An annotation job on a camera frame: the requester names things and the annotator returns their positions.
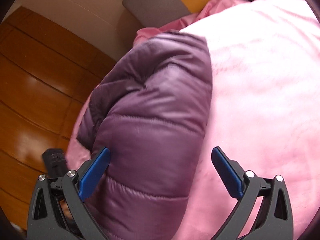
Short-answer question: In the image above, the purple quilted down jacket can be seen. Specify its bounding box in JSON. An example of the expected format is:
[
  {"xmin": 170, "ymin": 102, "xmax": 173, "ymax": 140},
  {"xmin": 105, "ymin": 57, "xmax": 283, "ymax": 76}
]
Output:
[{"xmin": 77, "ymin": 32, "xmax": 213, "ymax": 239}]

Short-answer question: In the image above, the person left hand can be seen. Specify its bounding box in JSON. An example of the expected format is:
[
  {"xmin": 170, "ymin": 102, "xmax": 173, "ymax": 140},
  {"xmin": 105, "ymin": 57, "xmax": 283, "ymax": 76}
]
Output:
[{"xmin": 60, "ymin": 200, "xmax": 73, "ymax": 220}]

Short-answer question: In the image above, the pink bed cover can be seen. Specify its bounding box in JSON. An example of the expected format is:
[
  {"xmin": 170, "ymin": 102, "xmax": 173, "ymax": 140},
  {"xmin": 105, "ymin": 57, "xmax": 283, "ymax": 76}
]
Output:
[{"xmin": 67, "ymin": 0, "xmax": 319, "ymax": 239}]

